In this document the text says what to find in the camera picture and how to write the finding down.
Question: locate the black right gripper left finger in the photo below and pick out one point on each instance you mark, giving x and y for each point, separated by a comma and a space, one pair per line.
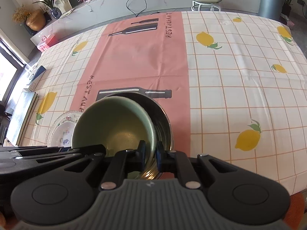
122, 163

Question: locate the lemon checkered tablecloth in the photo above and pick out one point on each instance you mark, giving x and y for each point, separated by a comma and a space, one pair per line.
247, 89

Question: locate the potted green plant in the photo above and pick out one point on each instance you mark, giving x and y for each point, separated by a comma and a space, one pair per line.
54, 11

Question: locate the red box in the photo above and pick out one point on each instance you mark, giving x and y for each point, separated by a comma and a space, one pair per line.
46, 42

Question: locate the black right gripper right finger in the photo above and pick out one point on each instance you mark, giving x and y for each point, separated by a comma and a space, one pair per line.
177, 163

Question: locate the stainless steel bowl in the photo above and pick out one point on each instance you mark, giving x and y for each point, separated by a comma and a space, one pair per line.
162, 127

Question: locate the grey metal trash bin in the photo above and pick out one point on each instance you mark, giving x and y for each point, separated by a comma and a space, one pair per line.
270, 9

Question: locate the green ceramic bowl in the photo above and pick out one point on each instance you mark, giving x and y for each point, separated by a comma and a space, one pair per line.
118, 123

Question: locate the floral white plate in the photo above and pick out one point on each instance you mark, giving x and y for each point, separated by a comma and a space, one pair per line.
61, 132

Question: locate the golden round vase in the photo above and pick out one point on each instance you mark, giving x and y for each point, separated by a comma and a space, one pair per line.
36, 20

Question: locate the pink restaurant table runner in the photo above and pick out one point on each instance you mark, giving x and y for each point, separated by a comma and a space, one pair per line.
146, 53

